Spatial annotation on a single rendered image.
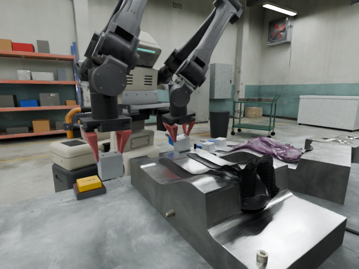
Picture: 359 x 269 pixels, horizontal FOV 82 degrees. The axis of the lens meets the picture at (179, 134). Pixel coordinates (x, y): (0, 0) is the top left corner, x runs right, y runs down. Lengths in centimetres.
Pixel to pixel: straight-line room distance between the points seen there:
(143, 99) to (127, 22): 58
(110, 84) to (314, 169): 59
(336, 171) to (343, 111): 648
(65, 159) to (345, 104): 680
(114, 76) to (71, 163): 87
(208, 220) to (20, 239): 39
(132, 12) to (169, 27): 649
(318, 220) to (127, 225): 40
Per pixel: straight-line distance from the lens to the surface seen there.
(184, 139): 72
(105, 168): 50
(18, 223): 65
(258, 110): 896
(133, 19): 53
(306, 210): 53
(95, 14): 633
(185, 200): 43
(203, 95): 688
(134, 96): 101
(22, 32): 607
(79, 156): 122
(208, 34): 76
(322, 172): 72
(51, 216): 63
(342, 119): 718
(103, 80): 39
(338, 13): 854
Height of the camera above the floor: 111
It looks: 12 degrees down
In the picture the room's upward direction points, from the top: straight up
